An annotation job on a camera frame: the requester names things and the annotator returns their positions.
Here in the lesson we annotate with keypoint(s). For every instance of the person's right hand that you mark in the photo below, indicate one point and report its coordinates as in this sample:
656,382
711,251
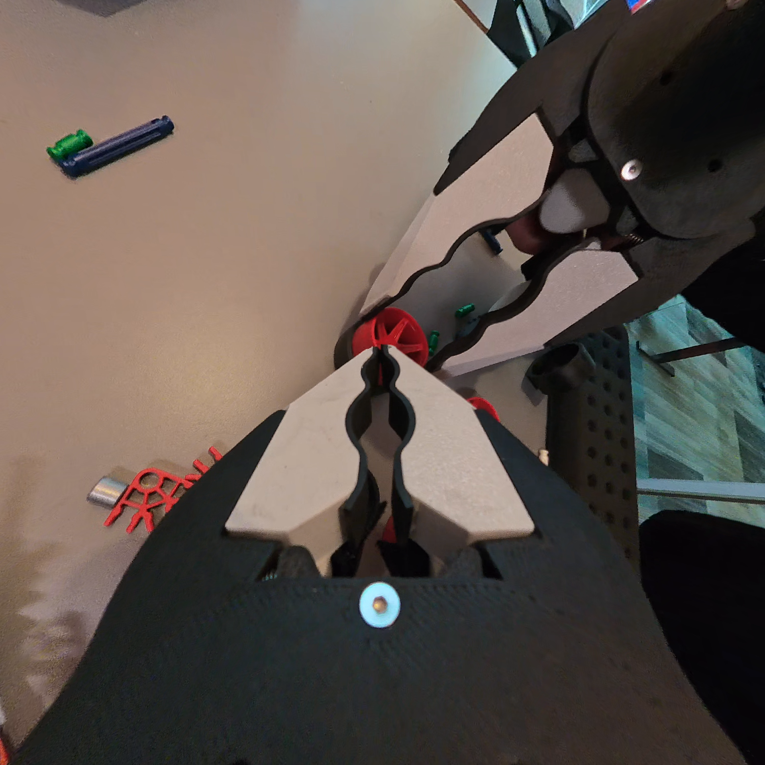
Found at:
529,236

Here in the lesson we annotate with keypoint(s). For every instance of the black perforated foam strip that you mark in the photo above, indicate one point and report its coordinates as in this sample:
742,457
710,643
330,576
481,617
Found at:
591,448

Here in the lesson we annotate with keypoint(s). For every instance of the blue plastic rod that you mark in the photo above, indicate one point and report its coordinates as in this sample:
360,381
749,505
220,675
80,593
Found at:
493,239

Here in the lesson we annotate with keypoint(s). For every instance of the short green rod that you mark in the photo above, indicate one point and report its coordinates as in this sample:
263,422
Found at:
70,145
464,311
433,340

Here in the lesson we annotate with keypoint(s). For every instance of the thick blue rod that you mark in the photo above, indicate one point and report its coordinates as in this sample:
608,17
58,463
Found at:
119,146

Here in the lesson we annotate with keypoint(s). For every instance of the red fan connector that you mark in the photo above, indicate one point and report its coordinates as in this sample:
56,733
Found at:
149,496
206,463

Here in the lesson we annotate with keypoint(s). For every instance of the person's right forearm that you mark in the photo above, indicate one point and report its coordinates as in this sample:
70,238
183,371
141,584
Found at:
735,287

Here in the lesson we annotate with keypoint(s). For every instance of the red wheel with black tyre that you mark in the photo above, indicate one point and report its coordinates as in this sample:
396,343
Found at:
342,349

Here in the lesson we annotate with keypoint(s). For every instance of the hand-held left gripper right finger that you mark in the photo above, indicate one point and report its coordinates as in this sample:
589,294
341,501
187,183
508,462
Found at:
472,478

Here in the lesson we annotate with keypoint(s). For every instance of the grey cylindrical spacer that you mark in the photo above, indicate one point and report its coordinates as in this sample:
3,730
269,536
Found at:
107,491

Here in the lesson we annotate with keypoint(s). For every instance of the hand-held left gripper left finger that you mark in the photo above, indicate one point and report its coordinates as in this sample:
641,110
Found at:
287,478

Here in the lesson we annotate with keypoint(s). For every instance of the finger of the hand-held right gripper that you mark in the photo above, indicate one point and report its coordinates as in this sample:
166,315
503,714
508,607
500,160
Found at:
478,191
568,293

